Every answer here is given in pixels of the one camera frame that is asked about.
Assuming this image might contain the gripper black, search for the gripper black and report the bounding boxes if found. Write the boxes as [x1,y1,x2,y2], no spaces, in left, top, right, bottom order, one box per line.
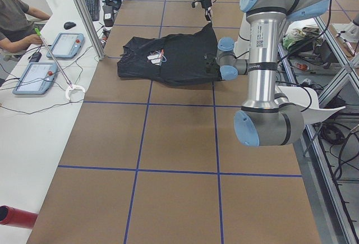
[200,0,213,24]
[204,53,220,76]

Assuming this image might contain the aluminium frame post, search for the aluminium frame post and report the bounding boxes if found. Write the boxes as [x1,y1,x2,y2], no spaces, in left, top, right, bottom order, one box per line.
[73,0,104,61]

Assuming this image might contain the near blue teach pendant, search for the near blue teach pendant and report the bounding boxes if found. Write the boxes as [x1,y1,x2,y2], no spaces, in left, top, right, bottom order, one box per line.
[12,62,57,95]

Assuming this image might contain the pile of cloths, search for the pile of cloths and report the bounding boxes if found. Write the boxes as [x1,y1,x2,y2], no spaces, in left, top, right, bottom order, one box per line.
[283,25,323,52]

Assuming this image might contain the black graphic t-shirt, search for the black graphic t-shirt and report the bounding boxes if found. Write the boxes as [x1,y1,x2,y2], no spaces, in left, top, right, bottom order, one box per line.
[117,24,222,86]

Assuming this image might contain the reacher grabber stick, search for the reacher grabber stick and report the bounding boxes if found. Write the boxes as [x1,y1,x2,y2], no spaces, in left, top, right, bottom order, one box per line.
[34,28,85,101]

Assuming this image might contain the white plastic chair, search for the white plastic chair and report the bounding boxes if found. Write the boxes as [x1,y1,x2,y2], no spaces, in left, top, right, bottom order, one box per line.
[275,86,345,125]

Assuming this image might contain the blue teach pendant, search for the blue teach pendant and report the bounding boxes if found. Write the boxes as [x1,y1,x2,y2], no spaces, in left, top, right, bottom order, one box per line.
[50,33,85,59]
[12,62,57,95]

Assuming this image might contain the black computer mouse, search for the black computer mouse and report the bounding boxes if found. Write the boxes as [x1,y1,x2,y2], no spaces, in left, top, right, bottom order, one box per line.
[63,21,76,30]

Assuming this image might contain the far blue teach pendant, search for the far blue teach pendant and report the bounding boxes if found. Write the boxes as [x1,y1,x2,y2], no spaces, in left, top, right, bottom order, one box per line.
[50,33,85,59]

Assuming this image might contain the red cylinder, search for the red cylinder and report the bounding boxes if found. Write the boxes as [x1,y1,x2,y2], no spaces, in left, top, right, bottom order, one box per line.
[1,205,38,229]

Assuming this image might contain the black box device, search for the black box device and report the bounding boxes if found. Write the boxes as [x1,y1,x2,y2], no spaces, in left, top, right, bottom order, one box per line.
[102,5,114,27]

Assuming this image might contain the seated person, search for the seated person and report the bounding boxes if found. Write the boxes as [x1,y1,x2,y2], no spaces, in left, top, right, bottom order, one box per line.
[1,0,50,53]

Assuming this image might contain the black keyboard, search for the black keyboard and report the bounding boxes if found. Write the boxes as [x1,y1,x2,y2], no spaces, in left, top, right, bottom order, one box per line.
[84,0,100,21]

